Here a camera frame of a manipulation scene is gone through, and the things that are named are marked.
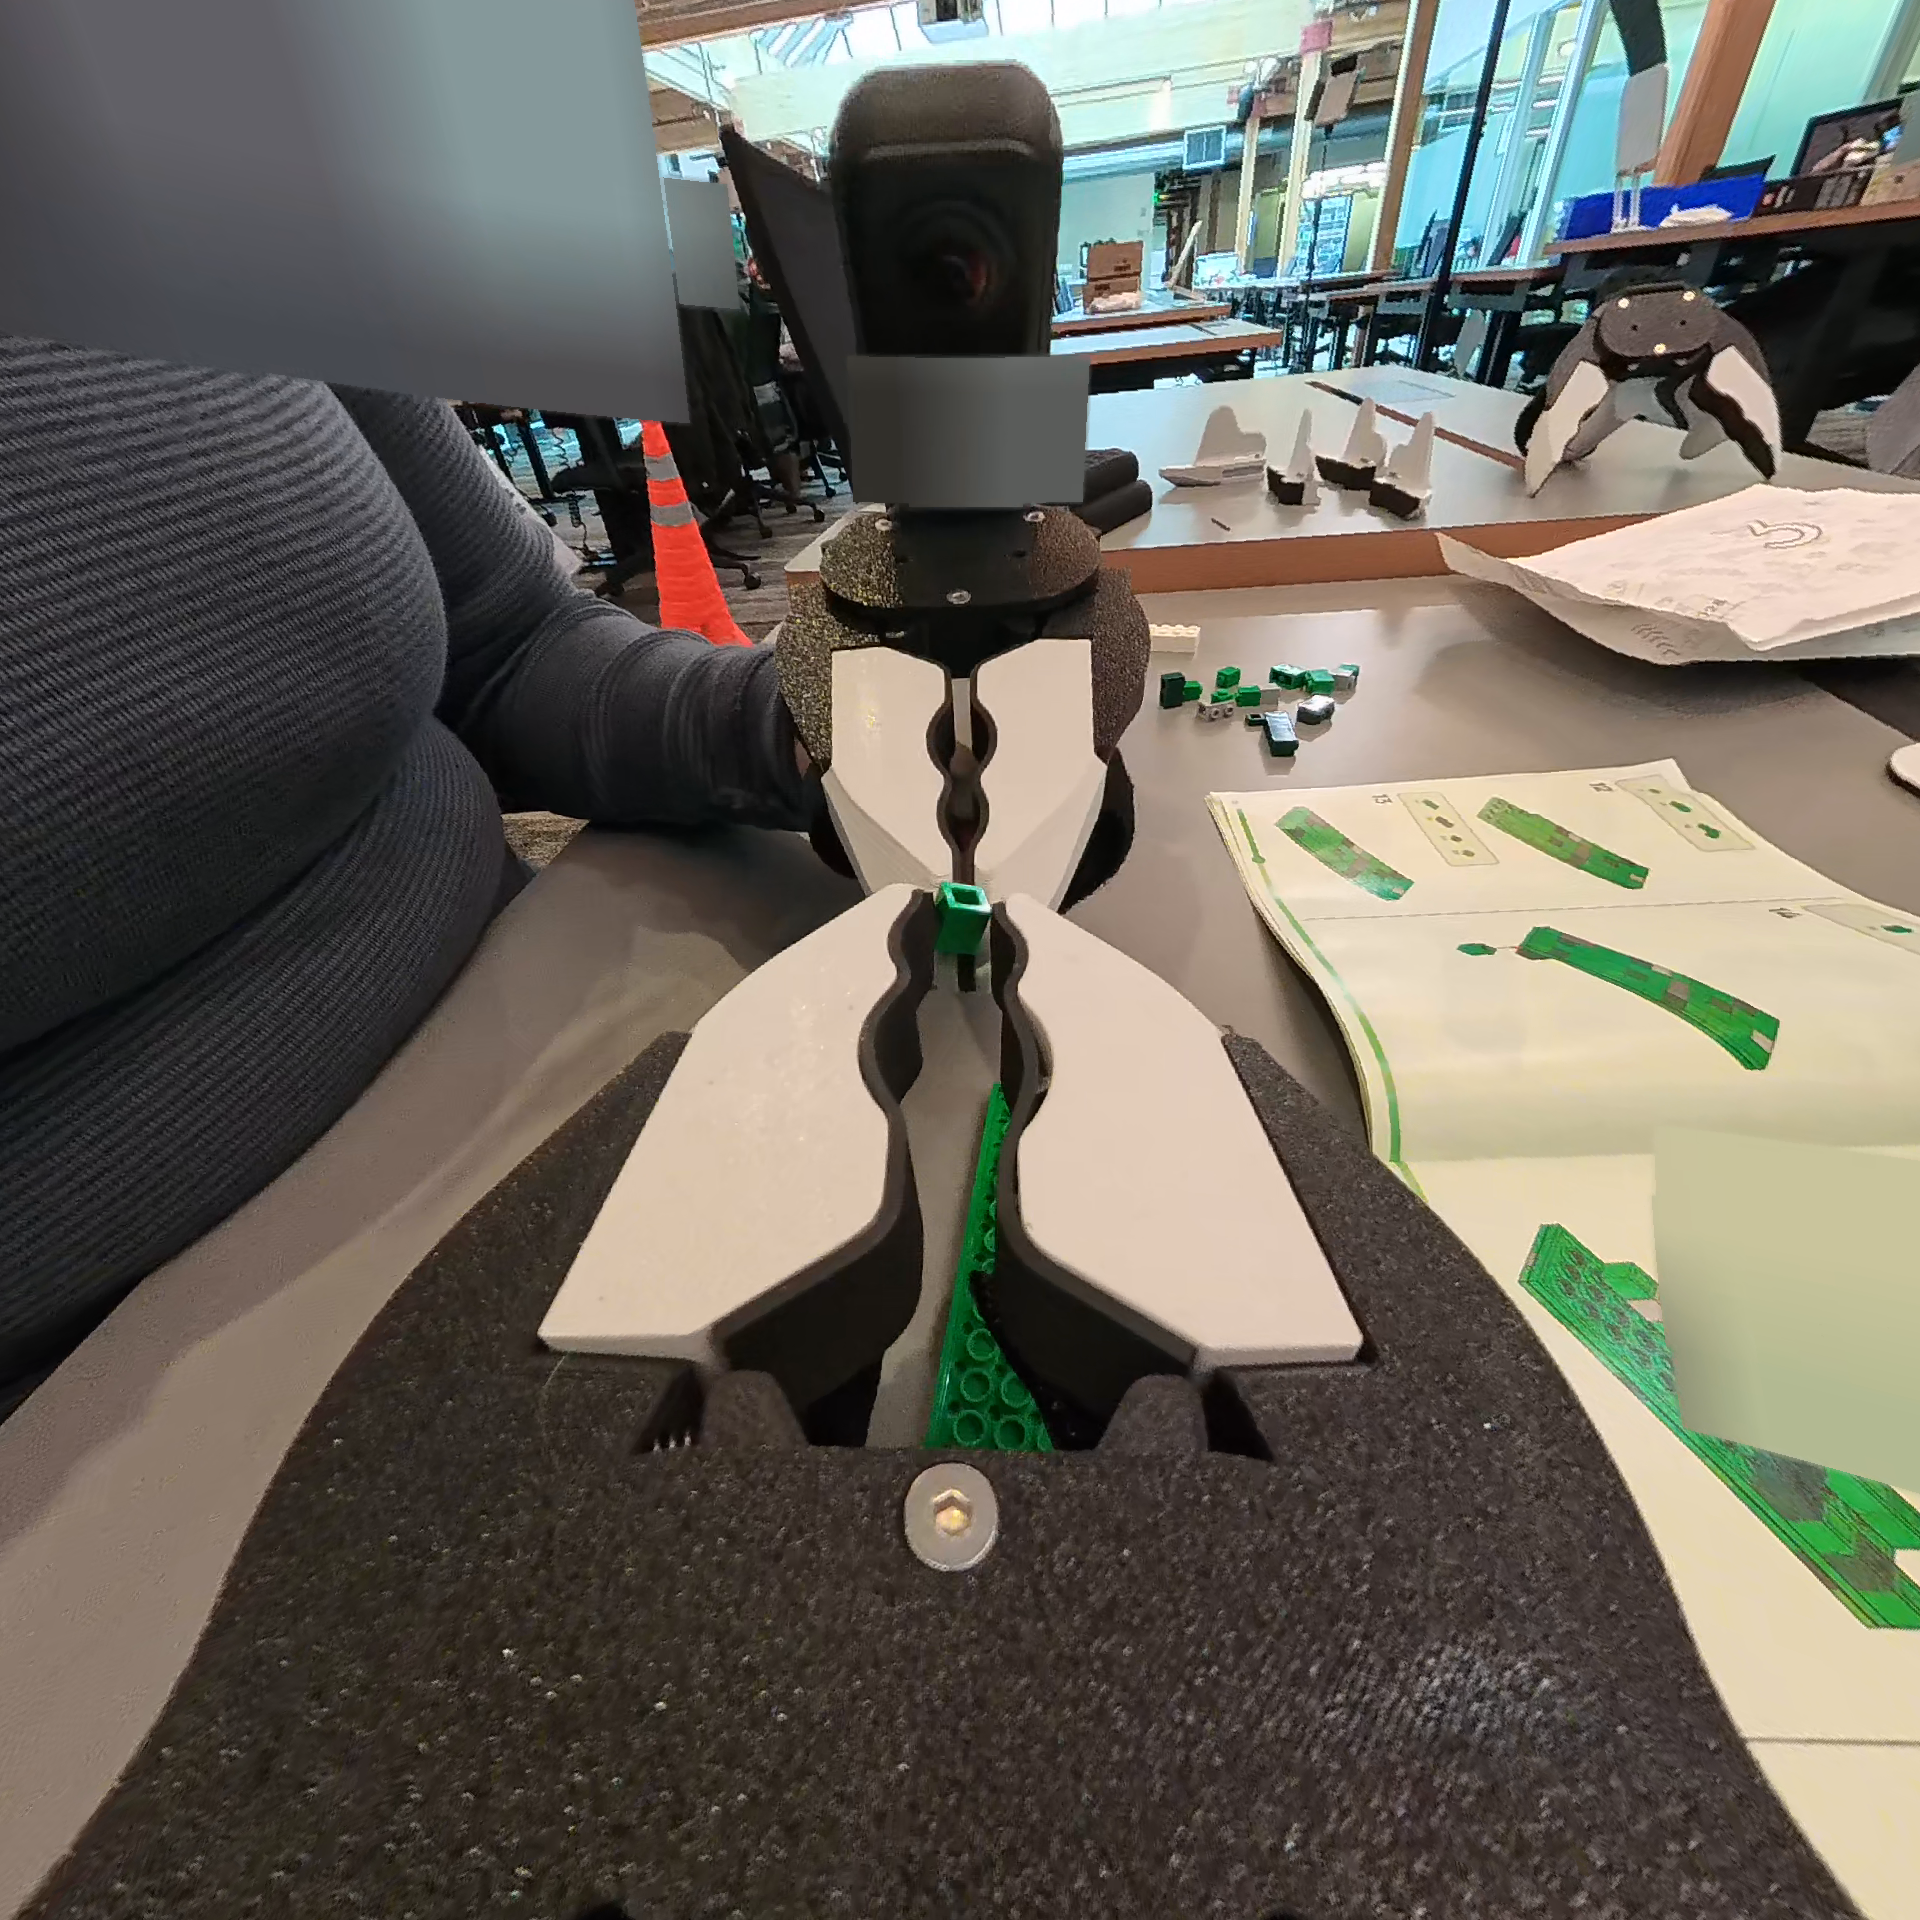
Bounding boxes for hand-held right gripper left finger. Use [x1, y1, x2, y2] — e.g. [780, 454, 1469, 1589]
[535, 885, 928, 1420]

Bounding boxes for spare hand-held gripper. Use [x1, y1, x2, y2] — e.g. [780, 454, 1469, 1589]
[1513, 267, 1788, 499]

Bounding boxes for grey desk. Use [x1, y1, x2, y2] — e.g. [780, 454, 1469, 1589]
[0, 577, 1920, 1920]

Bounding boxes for green studded brick plate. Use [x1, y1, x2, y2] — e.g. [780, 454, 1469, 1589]
[923, 1082, 1060, 1454]

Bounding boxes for person's left forearm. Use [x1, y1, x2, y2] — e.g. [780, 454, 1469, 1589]
[435, 486, 824, 836]

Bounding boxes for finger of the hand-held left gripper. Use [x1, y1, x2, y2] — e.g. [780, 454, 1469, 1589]
[967, 636, 1109, 912]
[823, 644, 967, 903]

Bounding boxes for blue bin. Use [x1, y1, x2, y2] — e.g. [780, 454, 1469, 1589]
[1560, 172, 1770, 230]

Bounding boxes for desk with wooden edge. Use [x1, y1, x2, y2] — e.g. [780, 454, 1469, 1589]
[1080, 361, 1920, 594]

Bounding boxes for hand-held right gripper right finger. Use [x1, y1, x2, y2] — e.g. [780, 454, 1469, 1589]
[991, 894, 1370, 1435]

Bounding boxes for crumpled white paper sheets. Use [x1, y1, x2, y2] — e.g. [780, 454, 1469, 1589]
[1437, 483, 1920, 666]

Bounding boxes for long dark background table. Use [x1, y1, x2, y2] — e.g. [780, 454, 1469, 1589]
[1544, 195, 1920, 378]

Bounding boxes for open building instruction booklet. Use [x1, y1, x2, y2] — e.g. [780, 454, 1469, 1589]
[1206, 756, 1920, 1920]

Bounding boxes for person's torso in dark sweater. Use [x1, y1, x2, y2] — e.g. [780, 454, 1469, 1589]
[0, 336, 529, 1398]

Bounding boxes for pile of small green bricks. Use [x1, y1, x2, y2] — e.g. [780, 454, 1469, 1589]
[1158, 660, 1362, 756]

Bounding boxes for orange traffic cone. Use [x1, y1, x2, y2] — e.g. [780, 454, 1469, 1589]
[640, 423, 756, 650]

